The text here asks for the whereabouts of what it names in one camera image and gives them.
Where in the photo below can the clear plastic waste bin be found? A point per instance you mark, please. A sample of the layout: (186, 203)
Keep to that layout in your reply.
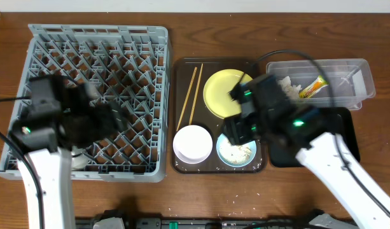
(350, 79)

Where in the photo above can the white tissue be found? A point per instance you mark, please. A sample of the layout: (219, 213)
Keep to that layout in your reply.
(292, 91)

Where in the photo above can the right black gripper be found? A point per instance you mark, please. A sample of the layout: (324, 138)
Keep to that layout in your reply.
(234, 128)

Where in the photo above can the white round bowl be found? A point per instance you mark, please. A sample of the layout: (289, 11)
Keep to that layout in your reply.
(192, 144)

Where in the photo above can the green orange snack wrapper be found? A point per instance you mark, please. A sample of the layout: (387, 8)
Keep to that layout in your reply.
(313, 88)

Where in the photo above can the light blue bowl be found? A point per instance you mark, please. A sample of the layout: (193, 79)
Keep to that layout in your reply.
(235, 155)

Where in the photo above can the wooden chopstick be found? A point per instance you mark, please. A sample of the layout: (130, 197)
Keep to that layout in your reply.
(186, 98)
(196, 94)

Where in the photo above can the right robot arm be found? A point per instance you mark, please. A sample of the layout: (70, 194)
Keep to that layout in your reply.
(267, 113)

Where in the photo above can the white cup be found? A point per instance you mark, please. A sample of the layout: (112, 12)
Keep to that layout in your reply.
(79, 159)

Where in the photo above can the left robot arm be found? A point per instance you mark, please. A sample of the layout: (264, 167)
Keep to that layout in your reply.
(59, 123)

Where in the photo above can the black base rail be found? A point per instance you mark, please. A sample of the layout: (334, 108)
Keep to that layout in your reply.
(323, 220)

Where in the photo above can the black plastic waste tray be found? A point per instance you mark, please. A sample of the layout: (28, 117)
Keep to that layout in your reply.
(279, 157)

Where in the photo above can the grey plastic dishwasher rack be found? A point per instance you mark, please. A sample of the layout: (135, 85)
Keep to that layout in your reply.
(127, 65)

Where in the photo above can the yellow round plate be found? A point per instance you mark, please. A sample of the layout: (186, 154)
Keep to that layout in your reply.
(216, 93)

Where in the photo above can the dark brown serving tray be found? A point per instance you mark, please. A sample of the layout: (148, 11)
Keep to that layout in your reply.
(182, 73)

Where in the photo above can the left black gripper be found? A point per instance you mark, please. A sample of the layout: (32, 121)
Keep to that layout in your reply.
(102, 126)

